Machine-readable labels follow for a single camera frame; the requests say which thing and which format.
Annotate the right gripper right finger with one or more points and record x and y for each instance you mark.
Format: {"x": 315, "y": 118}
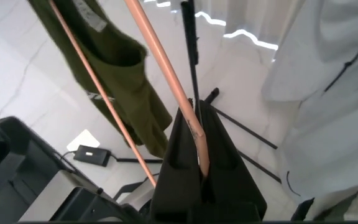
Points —
{"x": 235, "y": 180}

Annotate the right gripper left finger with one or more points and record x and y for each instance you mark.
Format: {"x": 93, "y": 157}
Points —
{"x": 176, "y": 174}

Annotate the pale grey shorts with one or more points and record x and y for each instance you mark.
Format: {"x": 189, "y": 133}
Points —
{"x": 328, "y": 124}

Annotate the green garment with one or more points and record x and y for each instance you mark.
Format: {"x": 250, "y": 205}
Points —
{"x": 120, "y": 81}

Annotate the pink clothes hanger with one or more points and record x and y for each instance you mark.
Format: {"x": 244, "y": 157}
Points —
{"x": 166, "y": 65}

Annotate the black clothes rack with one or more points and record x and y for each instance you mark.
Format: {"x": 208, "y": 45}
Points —
{"x": 191, "y": 37}

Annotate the black power adapter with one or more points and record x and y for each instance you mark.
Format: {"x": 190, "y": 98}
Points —
{"x": 92, "y": 155}

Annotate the white curtain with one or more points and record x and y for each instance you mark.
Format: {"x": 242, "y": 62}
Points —
{"x": 253, "y": 15}

